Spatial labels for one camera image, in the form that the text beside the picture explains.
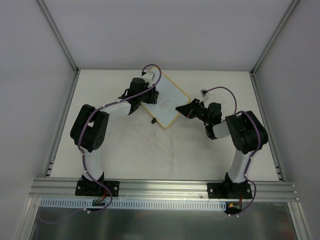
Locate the yellow framed whiteboard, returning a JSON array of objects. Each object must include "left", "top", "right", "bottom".
[{"left": 141, "top": 72, "right": 191, "bottom": 129}]

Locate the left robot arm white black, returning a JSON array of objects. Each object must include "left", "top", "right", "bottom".
[{"left": 70, "top": 77, "right": 159, "bottom": 197}]

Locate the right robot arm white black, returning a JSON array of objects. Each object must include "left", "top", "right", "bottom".
[{"left": 175, "top": 98, "right": 269, "bottom": 200}]

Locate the black whiteboard foot lower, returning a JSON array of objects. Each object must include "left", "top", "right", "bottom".
[{"left": 151, "top": 117, "right": 157, "bottom": 124}]

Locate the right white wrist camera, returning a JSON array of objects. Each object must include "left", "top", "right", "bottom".
[{"left": 200, "top": 89, "right": 210, "bottom": 103}]

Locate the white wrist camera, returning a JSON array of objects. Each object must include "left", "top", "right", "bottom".
[
  {"left": 200, "top": 89, "right": 210, "bottom": 103},
  {"left": 141, "top": 70, "right": 156, "bottom": 86}
]

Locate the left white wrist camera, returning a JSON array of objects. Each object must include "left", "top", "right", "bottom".
[{"left": 141, "top": 70, "right": 156, "bottom": 86}]

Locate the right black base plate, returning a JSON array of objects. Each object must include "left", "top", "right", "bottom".
[{"left": 207, "top": 181, "right": 253, "bottom": 200}]

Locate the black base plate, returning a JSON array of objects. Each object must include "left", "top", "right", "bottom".
[
  {"left": 75, "top": 178, "right": 120, "bottom": 197},
  {"left": 207, "top": 181, "right": 253, "bottom": 200}
]

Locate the right aluminium frame post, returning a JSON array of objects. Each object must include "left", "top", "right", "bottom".
[{"left": 250, "top": 0, "right": 300, "bottom": 76}]

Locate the aluminium frame post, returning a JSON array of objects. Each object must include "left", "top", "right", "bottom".
[
  {"left": 250, "top": 0, "right": 300, "bottom": 76},
  {"left": 35, "top": 0, "right": 79, "bottom": 74}
]

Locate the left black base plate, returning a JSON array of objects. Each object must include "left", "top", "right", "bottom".
[{"left": 75, "top": 178, "right": 120, "bottom": 197}]

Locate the left aluminium frame post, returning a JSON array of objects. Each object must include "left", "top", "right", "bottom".
[{"left": 35, "top": 0, "right": 79, "bottom": 74}]

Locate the aluminium mounting rail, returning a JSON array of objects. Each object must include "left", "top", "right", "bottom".
[{"left": 29, "top": 177, "right": 300, "bottom": 202}]

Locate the white slotted cable duct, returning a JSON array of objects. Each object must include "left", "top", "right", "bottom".
[{"left": 39, "top": 197, "right": 227, "bottom": 211}]

